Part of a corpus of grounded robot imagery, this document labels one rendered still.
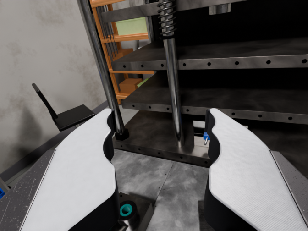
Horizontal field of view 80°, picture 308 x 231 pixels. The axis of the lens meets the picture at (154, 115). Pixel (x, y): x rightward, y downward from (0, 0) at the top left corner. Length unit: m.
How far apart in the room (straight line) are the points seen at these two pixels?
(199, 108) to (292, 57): 0.43
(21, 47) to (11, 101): 0.67
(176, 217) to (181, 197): 0.09
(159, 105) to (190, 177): 0.42
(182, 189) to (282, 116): 0.55
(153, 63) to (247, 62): 0.43
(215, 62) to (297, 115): 0.42
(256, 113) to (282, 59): 0.26
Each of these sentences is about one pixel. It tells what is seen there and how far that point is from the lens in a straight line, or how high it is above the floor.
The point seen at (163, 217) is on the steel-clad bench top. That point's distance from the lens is 0.84.
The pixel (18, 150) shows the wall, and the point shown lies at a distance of 2.92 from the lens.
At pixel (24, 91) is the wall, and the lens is 2.85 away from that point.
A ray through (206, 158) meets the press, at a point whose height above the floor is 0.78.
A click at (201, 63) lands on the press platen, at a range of 0.91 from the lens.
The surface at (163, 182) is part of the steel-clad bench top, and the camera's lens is 0.94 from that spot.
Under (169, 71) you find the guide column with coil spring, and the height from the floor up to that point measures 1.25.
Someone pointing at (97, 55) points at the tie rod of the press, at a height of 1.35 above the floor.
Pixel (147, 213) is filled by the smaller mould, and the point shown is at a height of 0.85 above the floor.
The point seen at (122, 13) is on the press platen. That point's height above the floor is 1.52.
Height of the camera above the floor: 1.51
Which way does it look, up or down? 29 degrees down
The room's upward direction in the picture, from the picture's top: 10 degrees counter-clockwise
